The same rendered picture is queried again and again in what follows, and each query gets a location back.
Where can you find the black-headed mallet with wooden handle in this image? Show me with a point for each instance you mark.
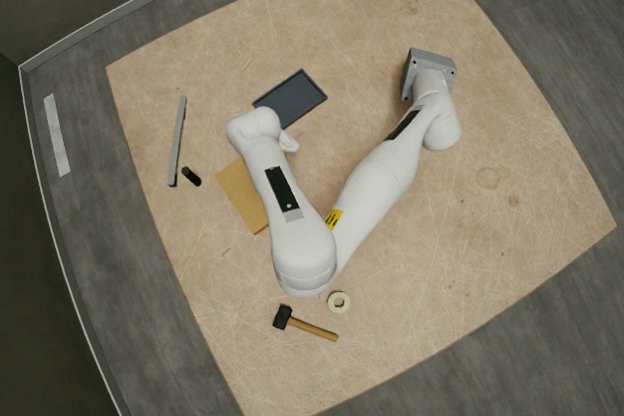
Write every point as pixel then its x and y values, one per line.
pixel 283 317

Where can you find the tan wood-grain board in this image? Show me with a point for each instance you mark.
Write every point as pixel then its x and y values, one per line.
pixel 236 183

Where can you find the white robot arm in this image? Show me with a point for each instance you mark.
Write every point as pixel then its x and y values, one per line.
pixel 304 253

